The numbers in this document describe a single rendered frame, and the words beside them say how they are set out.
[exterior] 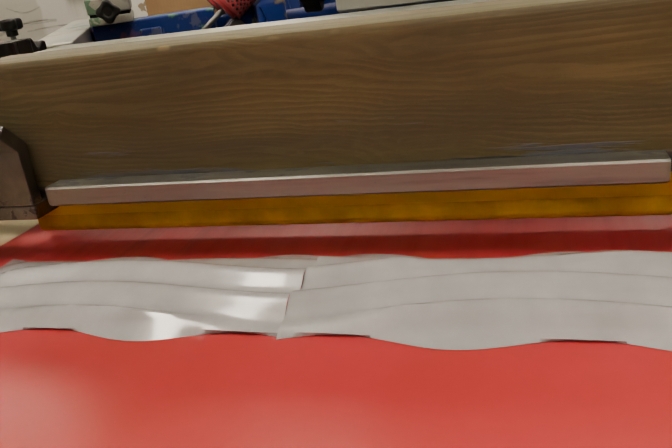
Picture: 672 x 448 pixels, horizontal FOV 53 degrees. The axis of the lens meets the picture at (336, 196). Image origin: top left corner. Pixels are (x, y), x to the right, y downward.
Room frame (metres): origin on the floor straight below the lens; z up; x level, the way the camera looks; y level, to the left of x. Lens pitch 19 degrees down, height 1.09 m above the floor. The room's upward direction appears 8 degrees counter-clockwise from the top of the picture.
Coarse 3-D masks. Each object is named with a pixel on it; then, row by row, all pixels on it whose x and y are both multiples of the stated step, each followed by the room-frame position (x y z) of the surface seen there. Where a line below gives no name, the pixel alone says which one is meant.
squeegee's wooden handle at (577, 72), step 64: (512, 0) 0.29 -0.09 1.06; (576, 0) 0.28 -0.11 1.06; (640, 0) 0.27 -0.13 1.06; (0, 64) 0.36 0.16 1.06; (64, 64) 0.34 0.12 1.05; (128, 64) 0.33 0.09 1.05; (192, 64) 0.32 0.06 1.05; (256, 64) 0.31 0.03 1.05; (320, 64) 0.31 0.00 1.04; (384, 64) 0.30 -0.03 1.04; (448, 64) 0.29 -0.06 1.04; (512, 64) 0.28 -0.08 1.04; (576, 64) 0.27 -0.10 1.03; (640, 64) 0.27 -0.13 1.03; (64, 128) 0.35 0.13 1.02; (128, 128) 0.34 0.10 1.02; (192, 128) 0.33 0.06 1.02; (256, 128) 0.32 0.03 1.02; (320, 128) 0.31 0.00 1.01; (384, 128) 0.30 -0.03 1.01; (448, 128) 0.29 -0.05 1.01; (512, 128) 0.28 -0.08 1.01; (576, 128) 0.27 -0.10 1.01; (640, 128) 0.27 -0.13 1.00
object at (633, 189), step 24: (432, 192) 0.30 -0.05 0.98; (456, 192) 0.30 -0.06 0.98; (480, 192) 0.30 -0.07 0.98; (504, 192) 0.29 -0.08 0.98; (528, 192) 0.29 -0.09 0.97; (552, 192) 0.29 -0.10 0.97; (576, 192) 0.28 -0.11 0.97; (600, 192) 0.28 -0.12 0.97; (624, 192) 0.28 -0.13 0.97; (648, 192) 0.27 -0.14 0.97
